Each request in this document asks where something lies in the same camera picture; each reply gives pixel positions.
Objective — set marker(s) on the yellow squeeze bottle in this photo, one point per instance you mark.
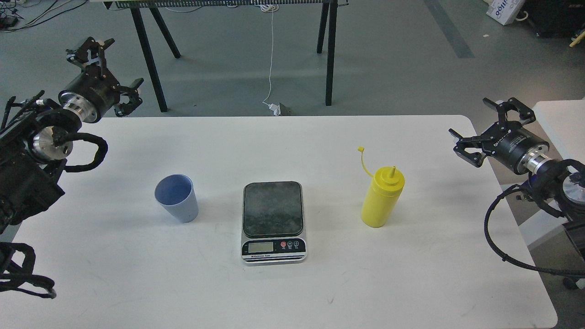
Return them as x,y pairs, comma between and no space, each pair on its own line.
385,188

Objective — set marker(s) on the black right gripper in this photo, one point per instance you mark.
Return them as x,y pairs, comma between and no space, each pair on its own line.
518,146

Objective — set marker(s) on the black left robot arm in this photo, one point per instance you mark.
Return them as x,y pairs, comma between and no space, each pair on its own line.
41,138

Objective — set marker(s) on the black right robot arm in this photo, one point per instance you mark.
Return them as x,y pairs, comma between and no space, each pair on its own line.
556,186

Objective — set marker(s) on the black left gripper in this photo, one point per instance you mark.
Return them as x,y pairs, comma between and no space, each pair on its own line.
95,90

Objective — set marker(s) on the white power adapter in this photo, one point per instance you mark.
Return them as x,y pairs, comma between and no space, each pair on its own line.
275,109

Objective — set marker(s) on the white cardboard box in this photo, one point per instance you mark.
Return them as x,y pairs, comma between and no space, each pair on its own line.
505,12

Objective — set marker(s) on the digital kitchen scale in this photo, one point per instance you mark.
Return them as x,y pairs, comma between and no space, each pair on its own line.
273,230

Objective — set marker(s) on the blue ribbed plastic cup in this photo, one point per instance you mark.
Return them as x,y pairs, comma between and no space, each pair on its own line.
175,193

